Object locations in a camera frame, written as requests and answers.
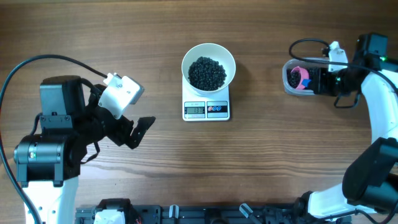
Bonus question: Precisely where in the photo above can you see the pink scoop blue handle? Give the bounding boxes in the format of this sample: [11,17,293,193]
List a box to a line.
[287,66,311,90]

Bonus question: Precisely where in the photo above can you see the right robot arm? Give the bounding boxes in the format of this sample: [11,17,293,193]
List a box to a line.
[289,32,397,223]

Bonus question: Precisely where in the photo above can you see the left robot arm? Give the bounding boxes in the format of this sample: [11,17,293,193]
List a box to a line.
[14,73,155,223]

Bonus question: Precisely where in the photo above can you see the white digital kitchen scale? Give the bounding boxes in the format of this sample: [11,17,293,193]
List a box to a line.
[182,78,231,122]

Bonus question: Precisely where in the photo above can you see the black beans in bowl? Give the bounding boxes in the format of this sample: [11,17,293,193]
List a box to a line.
[188,57,226,91]

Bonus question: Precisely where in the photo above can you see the white bowl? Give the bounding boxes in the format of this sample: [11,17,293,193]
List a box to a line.
[181,43,236,96]

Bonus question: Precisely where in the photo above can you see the clear plastic container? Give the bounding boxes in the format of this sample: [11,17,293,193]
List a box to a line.
[282,58,328,96]

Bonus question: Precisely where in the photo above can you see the left black cable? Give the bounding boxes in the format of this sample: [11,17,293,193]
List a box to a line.
[0,54,109,224]

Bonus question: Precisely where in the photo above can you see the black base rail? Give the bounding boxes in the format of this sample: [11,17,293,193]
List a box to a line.
[75,198,351,224]

